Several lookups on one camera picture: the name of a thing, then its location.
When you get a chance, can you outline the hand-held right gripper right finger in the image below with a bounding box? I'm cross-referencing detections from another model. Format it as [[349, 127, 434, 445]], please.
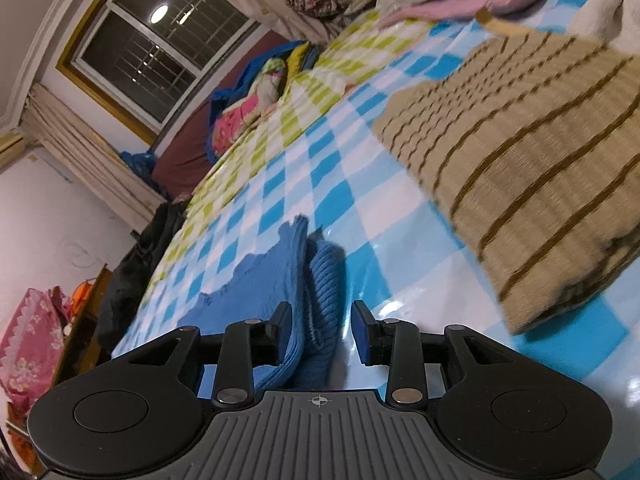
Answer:
[[350, 300, 531, 409]]

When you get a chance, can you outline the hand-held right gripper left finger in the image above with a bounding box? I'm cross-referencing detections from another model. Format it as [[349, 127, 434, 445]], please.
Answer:
[[116, 301, 293, 409]]

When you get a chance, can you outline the blue yellow-striped knit sweater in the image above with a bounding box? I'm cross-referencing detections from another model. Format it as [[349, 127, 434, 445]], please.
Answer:
[[177, 214, 347, 392]]

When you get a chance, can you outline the black clothes pile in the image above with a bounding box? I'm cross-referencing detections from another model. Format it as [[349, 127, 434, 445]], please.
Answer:
[[95, 200, 193, 356]]

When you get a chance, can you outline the checked plastic bed sheet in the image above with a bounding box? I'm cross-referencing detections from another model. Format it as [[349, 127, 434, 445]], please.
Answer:
[[107, 0, 640, 396]]

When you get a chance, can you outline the wooden cabinet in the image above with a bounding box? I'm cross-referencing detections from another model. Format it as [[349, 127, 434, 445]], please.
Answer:
[[50, 262, 116, 401]]

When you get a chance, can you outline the maroon headboard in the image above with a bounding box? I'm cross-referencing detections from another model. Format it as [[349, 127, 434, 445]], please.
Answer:
[[150, 30, 301, 198]]

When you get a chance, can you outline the orange bag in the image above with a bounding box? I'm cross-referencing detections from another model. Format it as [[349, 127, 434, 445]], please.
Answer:
[[70, 280, 96, 321]]

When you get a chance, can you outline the colourful floral quilt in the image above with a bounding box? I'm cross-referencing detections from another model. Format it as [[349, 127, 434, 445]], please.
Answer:
[[206, 40, 331, 161]]

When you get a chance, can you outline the blue plastic bag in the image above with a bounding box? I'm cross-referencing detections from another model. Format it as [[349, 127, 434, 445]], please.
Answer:
[[120, 150, 163, 196]]

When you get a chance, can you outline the beige brown-striped folded sweater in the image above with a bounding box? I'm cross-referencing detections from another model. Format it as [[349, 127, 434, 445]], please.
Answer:
[[372, 10, 640, 336]]

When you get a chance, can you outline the pink floral cloth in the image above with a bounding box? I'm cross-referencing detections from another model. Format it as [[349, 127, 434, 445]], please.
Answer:
[[0, 287, 73, 408]]

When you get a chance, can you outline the window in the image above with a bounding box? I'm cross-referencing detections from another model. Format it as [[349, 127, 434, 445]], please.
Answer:
[[56, 0, 258, 143]]

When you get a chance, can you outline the white towel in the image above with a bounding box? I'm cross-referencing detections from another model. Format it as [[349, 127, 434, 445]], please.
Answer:
[[567, 0, 640, 48]]

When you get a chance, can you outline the wall air conditioner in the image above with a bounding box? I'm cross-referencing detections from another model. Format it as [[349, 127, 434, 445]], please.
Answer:
[[0, 132, 26, 157]]

